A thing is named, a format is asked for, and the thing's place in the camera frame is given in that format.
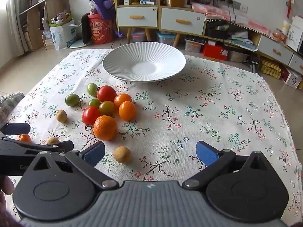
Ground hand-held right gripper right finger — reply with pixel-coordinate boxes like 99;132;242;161
182;141;272;190

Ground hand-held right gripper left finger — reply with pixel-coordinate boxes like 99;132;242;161
32;141;119;191

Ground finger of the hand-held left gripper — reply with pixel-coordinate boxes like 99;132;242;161
0;139;74;156
0;123;31;139

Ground small mandarin orange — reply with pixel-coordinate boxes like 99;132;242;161
16;134;32;143

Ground large mandarin orange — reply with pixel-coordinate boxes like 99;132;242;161
93;115;117;141

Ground red tomato with stem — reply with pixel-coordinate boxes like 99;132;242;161
82;106;102;131

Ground olive green tomato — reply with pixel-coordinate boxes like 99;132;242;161
98;101;116;117

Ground oval orange tomato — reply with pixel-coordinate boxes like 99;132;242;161
118;101;137;122

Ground round orange tomato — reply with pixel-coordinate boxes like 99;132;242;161
114;93;132;108

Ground white ribbed plate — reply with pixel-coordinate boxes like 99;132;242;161
102;42;186;83

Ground person's left hand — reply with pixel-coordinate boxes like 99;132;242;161
0;177;15;215

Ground grey quilted blanket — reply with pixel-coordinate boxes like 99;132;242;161
0;92;25;124

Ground floral tablecloth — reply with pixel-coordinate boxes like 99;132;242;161
0;48;303;227

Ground grey curtain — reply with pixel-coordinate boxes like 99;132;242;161
5;0;25;57

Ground white shopping bag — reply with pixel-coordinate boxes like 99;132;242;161
49;20;82;51

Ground yellow egg trays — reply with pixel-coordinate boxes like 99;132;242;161
260;59;282;79

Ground clear plastic storage bin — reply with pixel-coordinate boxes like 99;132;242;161
131;30;146;43
156;31;177;46
185;37;206;52

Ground white red cardboard box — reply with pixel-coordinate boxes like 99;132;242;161
282;67;303;89

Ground grey plush toy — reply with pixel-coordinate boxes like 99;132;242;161
51;11;71;25

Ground black standing panel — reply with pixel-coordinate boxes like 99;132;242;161
70;12;93;48

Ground red snack bucket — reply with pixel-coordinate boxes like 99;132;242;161
88;13;116;45

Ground low wooden cabinet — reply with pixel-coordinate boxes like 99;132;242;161
206;20;303;76

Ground wooden bookshelf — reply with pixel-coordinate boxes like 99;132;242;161
19;0;69;51

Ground pink cloth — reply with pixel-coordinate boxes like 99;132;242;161
192;2;275;39

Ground wooden shelf cabinet with drawer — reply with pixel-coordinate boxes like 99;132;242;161
114;0;161;44

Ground white appliance box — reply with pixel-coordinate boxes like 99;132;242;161
285;16;303;52

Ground purple plush toy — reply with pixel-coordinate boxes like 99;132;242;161
92;0;117;20

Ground red hanging ornament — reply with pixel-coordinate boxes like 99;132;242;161
286;0;295;19

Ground wall power outlet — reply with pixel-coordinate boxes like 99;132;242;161
220;0;241;8

